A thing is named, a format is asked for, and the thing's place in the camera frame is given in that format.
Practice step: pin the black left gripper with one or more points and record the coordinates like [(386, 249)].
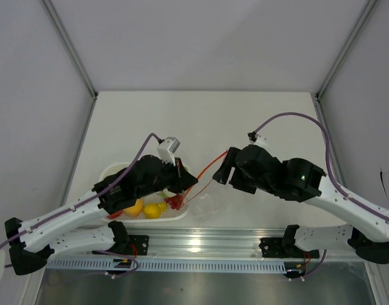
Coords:
[(183, 180)]

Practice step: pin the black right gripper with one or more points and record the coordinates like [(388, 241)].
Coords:
[(222, 174)]

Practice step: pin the red grape bunch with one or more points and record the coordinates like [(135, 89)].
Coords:
[(176, 202)]

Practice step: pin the clear zip top bag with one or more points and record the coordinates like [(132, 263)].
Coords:
[(204, 201)]

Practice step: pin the orange fruit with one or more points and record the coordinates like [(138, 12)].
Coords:
[(135, 210)]

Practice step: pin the white cauliflower with leaves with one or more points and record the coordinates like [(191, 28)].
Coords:
[(166, 193)]

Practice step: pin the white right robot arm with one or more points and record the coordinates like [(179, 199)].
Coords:
[(365, 231)]

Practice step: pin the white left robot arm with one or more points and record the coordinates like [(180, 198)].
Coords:
[(64, 220)]

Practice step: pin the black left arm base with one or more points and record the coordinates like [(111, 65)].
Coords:
[(125, 255)]

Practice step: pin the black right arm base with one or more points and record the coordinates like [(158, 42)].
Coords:
[(272, 248)]

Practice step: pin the yellow lemon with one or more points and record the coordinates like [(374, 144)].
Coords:
[(152, 211)]

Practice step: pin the red peach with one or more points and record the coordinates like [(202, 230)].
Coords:
[(115, 215)]

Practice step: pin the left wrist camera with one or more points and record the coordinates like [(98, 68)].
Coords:
[(167, 148)]

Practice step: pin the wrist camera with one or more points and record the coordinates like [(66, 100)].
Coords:
[(257, 140), (167, 148)]

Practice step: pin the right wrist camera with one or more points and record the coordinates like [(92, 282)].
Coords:
[(257, 140)]

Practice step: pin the aluminium rail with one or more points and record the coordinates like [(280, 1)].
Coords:
[(163, 241)]

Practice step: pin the slotted cable duct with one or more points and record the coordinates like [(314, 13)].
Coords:
[(169, 265)]

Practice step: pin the left aluminium frame post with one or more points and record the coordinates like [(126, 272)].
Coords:
[(64, 37)]

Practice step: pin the aluminium frame post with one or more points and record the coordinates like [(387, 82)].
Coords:
[(346, 48), (64, 37)]

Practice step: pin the right aluminium frame post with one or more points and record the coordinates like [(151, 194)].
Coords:
[(346, 48)]

